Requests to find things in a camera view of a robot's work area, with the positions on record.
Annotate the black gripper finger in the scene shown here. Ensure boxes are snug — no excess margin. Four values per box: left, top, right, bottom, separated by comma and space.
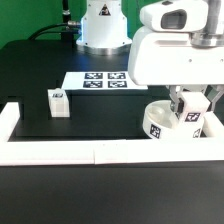
167, 85, 183, 113
206, 85, 224, 111

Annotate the white sheet with tags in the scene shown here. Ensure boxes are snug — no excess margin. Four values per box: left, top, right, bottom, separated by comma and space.
62, 71, 147, 90

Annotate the black cable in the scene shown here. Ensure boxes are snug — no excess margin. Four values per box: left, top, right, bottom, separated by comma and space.
27, 20, 82, 41

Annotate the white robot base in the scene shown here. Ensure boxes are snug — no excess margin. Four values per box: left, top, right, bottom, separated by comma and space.
76, 0, 132, 55

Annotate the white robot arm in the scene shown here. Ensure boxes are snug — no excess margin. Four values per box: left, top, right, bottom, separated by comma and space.
128, 0, 224, 104

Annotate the white round stool seat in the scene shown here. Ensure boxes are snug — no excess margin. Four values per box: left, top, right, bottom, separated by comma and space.
142, 99, 204, 140

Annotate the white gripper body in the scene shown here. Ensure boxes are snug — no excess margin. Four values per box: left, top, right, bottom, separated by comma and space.
128, 0, 224, 86

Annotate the white U-shaped boundary fence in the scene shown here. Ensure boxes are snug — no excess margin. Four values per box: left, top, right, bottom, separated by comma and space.
0, 102, 224, 166

